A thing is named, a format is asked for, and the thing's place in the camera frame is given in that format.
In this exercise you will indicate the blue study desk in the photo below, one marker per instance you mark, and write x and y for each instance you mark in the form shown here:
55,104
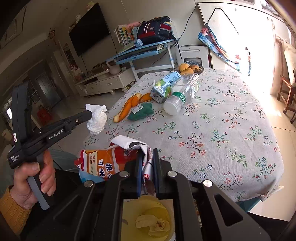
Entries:
138,49

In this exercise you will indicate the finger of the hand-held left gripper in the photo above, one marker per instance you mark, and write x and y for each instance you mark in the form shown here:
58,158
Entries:
79,118

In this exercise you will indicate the dark woven fruit basket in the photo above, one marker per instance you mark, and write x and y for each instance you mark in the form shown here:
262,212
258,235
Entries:
200,69

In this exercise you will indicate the dark blue backpack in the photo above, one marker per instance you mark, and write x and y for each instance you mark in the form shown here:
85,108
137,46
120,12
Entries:
152,30

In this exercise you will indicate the crumpled yellow paper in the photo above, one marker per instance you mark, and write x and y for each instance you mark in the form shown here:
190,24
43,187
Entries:
152,223

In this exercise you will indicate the pink plush toy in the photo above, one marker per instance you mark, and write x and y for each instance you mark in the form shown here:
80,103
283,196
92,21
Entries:
134,23

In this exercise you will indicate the white ceramic vase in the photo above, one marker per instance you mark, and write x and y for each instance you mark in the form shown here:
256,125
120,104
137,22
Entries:
114,68

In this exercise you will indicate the red plastic stool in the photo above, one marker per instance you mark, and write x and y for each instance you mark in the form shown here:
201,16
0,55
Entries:
44,114

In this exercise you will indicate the white floor appliance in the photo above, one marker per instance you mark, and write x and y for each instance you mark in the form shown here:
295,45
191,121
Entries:
192,52

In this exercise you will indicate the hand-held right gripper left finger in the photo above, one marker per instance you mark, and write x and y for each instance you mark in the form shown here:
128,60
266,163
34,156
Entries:
139,172

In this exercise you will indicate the row of books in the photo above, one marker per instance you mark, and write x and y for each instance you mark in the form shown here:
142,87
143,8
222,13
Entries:
123,34

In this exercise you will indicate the long orange peel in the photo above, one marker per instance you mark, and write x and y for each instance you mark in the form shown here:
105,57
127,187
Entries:
126,107

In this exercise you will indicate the person's left hand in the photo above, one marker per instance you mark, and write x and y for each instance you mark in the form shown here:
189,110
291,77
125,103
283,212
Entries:
23,192

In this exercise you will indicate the brown spotted mango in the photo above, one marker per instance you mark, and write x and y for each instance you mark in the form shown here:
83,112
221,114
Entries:
195,68

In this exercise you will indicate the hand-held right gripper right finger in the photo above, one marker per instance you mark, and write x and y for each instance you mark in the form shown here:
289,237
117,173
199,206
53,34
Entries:
155,172

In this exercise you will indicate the black flat television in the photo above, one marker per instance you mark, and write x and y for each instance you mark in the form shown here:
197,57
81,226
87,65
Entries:
89,30

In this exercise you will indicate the yellow mango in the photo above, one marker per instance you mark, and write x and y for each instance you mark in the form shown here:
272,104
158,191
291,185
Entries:
187,71
183,67

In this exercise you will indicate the light blue milk carton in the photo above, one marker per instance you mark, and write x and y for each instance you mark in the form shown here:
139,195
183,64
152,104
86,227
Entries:
161,88

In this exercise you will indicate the colourful printed poster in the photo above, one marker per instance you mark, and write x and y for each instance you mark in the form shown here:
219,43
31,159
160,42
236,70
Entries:
212,41

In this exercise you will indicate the short orange peel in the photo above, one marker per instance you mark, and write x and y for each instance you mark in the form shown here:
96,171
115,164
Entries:
145,97

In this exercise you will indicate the person's left forearm yellow sleeve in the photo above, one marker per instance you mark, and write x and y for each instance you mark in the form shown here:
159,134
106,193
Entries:
9,213

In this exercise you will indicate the white television cabinet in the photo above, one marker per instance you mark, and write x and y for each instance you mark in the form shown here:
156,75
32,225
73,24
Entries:
104,84

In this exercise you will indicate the clear plastic water bottle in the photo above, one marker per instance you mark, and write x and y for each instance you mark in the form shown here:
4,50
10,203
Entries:
180,97

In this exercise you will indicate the orange snack bag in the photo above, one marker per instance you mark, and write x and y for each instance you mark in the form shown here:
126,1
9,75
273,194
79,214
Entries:
104,162

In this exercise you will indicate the white bin with yellow liner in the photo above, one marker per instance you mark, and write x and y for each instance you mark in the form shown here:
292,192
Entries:
131,208

